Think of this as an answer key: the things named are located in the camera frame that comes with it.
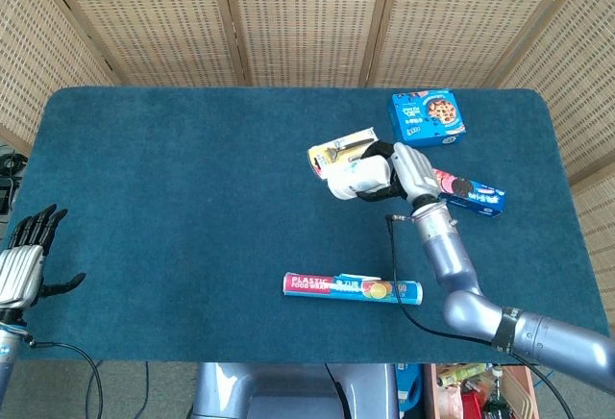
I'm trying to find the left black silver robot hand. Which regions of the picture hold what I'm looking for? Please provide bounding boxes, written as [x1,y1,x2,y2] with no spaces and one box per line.
[0,204,87,327]

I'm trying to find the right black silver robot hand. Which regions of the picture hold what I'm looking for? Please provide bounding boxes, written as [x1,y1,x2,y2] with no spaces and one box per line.
[357,139,449,212]

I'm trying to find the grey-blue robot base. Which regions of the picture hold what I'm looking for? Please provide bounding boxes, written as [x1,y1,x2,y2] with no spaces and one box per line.
[190,361,400,419]

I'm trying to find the blue chocolate chip cookie box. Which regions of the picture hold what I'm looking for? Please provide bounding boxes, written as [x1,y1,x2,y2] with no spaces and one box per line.
[387,89,467,151]

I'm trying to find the blue pink sandwich cookie box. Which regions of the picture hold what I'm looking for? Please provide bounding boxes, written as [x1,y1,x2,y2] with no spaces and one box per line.
[430,167,507,219]

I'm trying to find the black electronic device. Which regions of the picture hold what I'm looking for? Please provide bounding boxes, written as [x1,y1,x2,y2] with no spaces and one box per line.
[0,152,28,221]

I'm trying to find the razor on yellow blister card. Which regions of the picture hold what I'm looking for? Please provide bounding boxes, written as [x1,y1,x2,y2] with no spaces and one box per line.
[307,126,381,181]

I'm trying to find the plastic food wrap box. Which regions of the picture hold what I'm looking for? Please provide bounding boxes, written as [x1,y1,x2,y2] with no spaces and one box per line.
[282,271,424,307]

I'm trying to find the teal table cloth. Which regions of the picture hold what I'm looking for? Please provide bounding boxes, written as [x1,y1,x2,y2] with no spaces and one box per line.
[0,86,610,366]

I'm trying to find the blue plastic container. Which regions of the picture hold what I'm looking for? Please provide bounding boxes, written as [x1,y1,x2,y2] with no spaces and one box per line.
[396,363,424,410]

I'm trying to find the wooden crate with snacks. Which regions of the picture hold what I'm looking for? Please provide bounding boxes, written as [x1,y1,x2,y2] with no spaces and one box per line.
[422,363,539,419]

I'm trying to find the black right hand cable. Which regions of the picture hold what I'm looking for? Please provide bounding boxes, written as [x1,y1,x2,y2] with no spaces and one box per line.
[385,214,573,419]

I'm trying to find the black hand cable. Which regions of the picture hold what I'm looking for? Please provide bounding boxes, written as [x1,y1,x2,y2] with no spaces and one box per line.
[26,336,105,419]
[385,214,573,419]

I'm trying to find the black left hand cable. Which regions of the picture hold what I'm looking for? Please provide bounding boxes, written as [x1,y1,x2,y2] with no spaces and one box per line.
[26,336,105,419]

